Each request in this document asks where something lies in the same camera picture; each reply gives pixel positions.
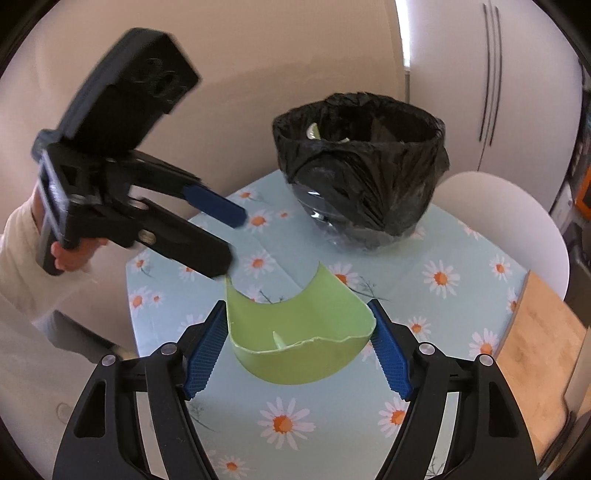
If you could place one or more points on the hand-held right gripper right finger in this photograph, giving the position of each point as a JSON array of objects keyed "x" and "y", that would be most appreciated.
[{"x": 392, "y": 355}]

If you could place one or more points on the bin with black bag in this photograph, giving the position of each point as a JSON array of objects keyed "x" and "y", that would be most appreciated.
[{"x": 360, "y": 184}]

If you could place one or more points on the orange and black box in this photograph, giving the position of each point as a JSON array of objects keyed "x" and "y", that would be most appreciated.
[{"x": 585, "y": 189}]

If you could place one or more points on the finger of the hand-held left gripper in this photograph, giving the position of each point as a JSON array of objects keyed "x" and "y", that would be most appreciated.
[
  {"x": 194, "y": 244},
  {"x": 217, "y": 207}
]

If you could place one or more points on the broken green plastic bowl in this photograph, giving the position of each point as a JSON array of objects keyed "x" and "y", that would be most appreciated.
[{"x": 295, "y": 360}]

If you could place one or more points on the white chair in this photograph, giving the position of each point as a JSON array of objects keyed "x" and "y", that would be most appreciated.
[{"x": 503, "y": 217}]

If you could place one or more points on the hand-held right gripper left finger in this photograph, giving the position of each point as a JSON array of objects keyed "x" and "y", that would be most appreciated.
[{"x": 205, "y": 355}]

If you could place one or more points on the wooden cutting board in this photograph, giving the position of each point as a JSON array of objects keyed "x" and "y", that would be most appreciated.
[{"x": 540, "y": 350}]

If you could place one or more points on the clear plastic bin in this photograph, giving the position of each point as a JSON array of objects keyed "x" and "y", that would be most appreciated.
[{"x": 351, "y": 240}]

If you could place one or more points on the person's left hand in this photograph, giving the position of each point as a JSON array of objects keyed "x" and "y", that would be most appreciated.
[{"x": 74, "y": 258}]

